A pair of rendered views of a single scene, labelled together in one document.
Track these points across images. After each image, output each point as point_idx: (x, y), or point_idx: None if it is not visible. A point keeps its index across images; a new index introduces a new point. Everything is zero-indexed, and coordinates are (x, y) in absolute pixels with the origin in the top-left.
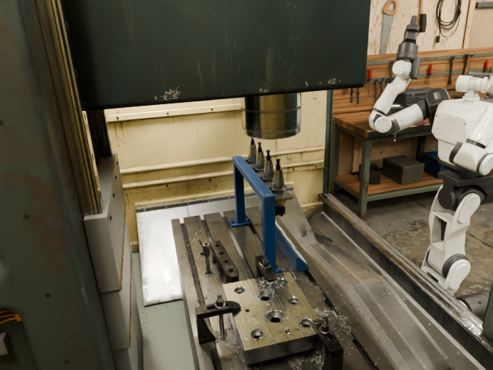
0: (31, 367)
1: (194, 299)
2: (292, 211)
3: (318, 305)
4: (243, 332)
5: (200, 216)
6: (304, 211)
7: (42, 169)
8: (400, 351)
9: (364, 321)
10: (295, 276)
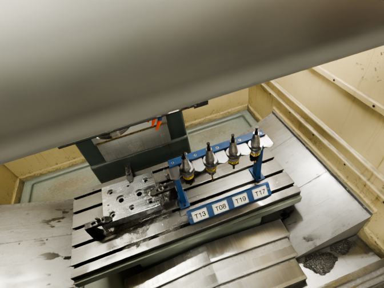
0: None
1: (163, 166)
2: (334, 221)
3: (151, 230)
4: (112, 186)
5: (287, 149)
6: (371, 242)
7: None
8: None
9: (172, 277)
10: (182, 216)
